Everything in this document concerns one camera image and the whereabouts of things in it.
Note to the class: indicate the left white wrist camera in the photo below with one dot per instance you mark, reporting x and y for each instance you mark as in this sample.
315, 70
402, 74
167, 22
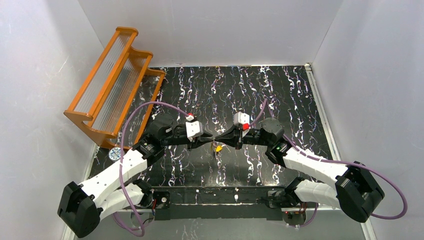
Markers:
194, 128

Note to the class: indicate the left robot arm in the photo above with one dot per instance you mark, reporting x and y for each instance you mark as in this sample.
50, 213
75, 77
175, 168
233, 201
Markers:
82, 206

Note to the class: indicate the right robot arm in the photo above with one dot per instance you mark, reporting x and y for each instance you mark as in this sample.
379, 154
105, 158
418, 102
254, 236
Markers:
350, 188

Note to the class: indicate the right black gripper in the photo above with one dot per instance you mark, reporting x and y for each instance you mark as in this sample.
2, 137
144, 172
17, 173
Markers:
239, 137

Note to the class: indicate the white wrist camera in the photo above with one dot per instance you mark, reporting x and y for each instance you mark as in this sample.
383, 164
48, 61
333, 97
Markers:
194, 128
241, 119

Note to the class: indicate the yellow tagged key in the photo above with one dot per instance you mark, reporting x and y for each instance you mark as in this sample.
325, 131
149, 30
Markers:
218, 148

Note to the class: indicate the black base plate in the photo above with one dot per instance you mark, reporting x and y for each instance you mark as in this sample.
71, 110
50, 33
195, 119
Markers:
248, 202

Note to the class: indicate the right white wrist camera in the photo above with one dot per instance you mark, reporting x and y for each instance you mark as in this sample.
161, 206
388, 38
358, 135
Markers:
241, 119

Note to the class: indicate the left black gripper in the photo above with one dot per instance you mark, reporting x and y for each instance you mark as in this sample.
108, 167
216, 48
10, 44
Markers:
192, 141

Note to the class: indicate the orange wooden rack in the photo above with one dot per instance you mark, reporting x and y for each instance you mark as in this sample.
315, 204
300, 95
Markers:
102, 104

